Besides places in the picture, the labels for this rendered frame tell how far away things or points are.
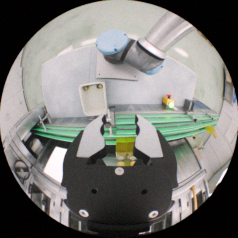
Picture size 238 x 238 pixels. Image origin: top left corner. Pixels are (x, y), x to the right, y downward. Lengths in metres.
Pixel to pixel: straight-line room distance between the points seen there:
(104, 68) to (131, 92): 0.26
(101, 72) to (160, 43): 0.38
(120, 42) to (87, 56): 0.37
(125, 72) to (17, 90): 3.78
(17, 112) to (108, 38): 3.65
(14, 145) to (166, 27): 1.10
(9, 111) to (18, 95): 0.73
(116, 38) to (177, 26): 0.19
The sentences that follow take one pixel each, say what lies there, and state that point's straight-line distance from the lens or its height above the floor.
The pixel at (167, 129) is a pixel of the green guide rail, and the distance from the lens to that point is 0.54.
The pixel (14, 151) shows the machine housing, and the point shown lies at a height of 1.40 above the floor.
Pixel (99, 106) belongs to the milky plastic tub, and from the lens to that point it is 0.58.
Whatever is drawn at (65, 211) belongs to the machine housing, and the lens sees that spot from 0.69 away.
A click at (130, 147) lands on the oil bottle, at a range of 0.42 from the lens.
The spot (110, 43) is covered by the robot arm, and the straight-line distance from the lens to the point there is 0.29.
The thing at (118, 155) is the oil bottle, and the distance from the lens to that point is 0.39.
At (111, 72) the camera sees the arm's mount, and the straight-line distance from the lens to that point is 0.49.
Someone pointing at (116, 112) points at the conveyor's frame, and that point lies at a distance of 0.46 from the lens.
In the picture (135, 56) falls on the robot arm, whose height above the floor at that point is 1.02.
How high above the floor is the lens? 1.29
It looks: 58 degrees down
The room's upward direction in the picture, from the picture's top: 178 degrees counter-clockwise
